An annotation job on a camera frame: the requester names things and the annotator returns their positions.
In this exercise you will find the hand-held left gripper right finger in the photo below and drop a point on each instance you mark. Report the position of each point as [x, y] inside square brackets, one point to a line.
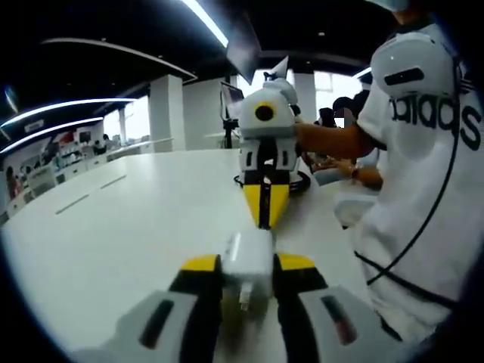
[314, 302]

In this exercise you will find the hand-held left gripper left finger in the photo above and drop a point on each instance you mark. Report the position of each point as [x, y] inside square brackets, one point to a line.
[177, 302]

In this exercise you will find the dark hanging monitor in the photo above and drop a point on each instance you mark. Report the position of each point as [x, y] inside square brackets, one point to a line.
[244, 49]

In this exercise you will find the white shelf row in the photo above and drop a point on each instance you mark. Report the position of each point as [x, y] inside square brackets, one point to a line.
[56, 166]

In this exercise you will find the long ceiling light strip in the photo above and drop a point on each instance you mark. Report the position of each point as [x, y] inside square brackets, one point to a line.
[206, 20]

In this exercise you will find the white desk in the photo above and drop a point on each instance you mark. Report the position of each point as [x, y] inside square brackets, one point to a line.
[132, 246]

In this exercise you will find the white chest device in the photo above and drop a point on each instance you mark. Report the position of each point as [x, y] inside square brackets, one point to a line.
[408, 56]

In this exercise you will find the white charger adapter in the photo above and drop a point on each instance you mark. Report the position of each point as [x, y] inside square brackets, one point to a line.
[251, 261]

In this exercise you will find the lit computer monitor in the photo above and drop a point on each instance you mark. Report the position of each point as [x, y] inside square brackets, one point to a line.
[231, 98]

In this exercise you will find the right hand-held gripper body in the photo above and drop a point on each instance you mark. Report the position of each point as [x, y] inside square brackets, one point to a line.
[280, 126]

